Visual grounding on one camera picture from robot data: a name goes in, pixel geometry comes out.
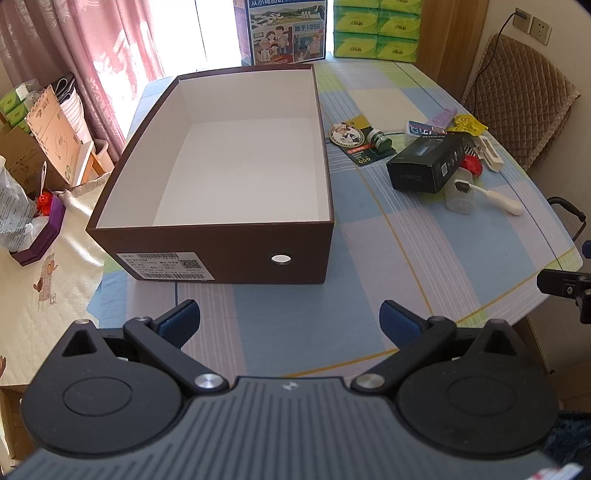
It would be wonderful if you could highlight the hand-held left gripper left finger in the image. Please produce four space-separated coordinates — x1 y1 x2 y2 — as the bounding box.
60 299 229 395

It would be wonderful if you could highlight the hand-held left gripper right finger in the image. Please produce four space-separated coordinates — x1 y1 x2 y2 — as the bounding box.
351 299 529 395

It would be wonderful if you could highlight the brown cardboard storage box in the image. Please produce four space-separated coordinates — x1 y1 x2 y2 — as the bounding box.
86 63 334 284

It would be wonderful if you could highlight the cream hair claw clip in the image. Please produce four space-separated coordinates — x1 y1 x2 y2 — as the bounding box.
478 131 503 172

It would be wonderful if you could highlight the purple cream tube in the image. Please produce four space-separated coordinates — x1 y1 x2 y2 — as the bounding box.
425 107 458 132

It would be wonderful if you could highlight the checked cloth desktop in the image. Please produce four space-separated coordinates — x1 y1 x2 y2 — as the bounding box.
88 58 585 374

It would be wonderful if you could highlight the cream cartoon print sheet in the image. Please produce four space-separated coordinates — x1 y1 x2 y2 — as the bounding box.
0 185 139 388

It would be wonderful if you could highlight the clear plastic cup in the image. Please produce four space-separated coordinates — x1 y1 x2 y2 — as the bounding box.
444 168 478 215

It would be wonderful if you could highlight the black product box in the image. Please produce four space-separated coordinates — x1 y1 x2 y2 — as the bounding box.
386 133 467 195

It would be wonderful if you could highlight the purple gift box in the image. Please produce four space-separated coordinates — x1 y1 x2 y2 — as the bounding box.
10 194 68 266

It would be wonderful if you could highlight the dark green card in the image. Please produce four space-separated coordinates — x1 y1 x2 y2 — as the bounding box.
345 141 398 169

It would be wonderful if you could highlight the chair with brown quilted cover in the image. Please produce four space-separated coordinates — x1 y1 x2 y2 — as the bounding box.
462 32 581 174

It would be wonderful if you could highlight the yellow snack packet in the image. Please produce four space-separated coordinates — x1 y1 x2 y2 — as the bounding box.
452 114 489 137

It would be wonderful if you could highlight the wooden stool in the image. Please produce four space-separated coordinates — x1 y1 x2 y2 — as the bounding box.
76 143 114 185

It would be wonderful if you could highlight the small green bottle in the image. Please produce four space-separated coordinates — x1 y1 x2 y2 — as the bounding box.
367 129 393 155

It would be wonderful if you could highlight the round cartoon sticker card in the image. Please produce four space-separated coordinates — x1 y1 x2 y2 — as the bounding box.
330 122 365 149

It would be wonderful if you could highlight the clear plastic bag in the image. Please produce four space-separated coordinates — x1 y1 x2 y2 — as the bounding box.
0 157 40 252

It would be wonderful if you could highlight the plain brown cardboard box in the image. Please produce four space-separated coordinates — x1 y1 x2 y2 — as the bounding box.
0 122 75 192

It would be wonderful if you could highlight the printed cardboard carton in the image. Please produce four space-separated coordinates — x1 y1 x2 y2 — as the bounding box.
25 85 95 188

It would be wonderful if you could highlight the white plastic bucket stack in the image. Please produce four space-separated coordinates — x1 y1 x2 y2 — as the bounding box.
54 73 96 153

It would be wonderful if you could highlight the small green tissue pack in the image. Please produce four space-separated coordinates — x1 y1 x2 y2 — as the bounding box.
4 105 34 131
0 89 29 116

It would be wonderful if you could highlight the stack of green tissue packets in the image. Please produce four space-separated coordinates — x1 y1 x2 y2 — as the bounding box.
332 0 423 63

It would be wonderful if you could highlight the pink curtain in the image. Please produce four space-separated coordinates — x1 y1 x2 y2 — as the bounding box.
0 0 204 153

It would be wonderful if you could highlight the blue illustrated milk carton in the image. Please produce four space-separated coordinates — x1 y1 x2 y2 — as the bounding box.
233 0 328 65

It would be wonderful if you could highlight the black metal frame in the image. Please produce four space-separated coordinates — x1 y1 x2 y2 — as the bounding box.
547 196 586 243

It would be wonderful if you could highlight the white handled brush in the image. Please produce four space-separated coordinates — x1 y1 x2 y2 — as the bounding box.
455 179 525 217

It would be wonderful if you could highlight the black charger cable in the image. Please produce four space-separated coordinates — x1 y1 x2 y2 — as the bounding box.
496 8 530 43

